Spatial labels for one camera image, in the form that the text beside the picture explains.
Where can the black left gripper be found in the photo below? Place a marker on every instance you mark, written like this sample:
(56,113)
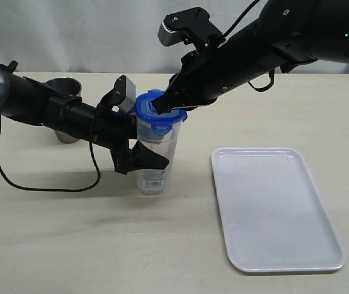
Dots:
(113,130)

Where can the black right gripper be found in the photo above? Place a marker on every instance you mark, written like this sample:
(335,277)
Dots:
(205,75)

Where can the blue plastic snap lid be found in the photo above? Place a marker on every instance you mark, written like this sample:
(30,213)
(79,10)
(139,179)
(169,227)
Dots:
(145,112)

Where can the clear tall plastic container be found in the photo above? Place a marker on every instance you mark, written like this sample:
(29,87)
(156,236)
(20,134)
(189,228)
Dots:
(159,140)

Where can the stainless steel cup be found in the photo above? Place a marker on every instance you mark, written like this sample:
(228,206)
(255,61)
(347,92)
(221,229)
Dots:
(68,86)

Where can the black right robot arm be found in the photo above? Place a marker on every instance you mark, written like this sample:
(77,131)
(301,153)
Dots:
(286,34)

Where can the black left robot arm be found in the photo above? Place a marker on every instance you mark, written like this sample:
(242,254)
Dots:
(31,102)

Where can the white backdrop curtain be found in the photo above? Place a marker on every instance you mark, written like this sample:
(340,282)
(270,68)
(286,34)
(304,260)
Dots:
(103,36)

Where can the white rectangular plastic tray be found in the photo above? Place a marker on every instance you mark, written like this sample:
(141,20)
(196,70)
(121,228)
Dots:
(272,216)

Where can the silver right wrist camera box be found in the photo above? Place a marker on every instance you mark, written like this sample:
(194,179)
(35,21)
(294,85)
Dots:
(190,26)

